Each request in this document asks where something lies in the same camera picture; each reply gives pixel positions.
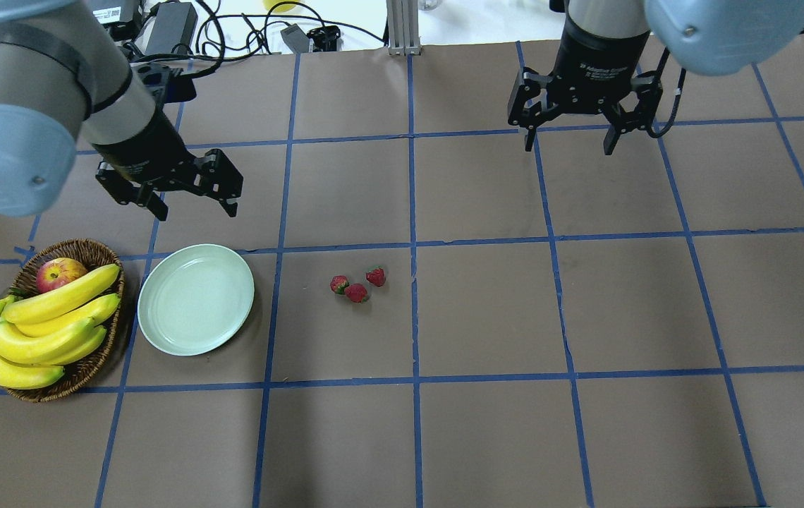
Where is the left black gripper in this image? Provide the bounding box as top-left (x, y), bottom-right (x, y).
top-left (92, 107), bottom-right (244, 222)

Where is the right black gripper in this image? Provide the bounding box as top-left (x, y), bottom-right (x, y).
top-left (506, 18), bottom-right (663, 156)

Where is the greenish red strawberry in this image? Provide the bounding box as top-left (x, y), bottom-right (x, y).
top-left (365, 265), bottom-right (386, 287)

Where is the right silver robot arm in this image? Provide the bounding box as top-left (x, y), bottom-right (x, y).
top-left (506, 1), bottom-right (804, 155)

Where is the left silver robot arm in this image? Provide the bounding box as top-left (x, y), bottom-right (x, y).
top-left (0, 1), bottom-right (243, 221)

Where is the light green plate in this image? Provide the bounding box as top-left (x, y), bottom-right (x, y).
top-left (137, 243), bottom-right (255, 356)

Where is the brown wicker basket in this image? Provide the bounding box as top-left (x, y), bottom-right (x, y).
top-left (0, 238), bottom-right (127, 403)

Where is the red apple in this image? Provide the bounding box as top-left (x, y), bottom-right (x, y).
top-left (35, 257), bottom-right (88, 294)

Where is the black power adapter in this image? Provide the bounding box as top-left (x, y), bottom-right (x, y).
top-left (144, 1), bottom-right (197, 56)

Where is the yellow banana bunch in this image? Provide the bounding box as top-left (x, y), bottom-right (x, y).
top-left (0, 264), bottom-right (121, 389)

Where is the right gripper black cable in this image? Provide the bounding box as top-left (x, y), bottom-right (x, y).
top-left (645, 48), bottom-right (687, 139)

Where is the aluminium frame post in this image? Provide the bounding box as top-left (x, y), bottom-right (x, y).
top-left (386, 0), bottom-right (422, 56)

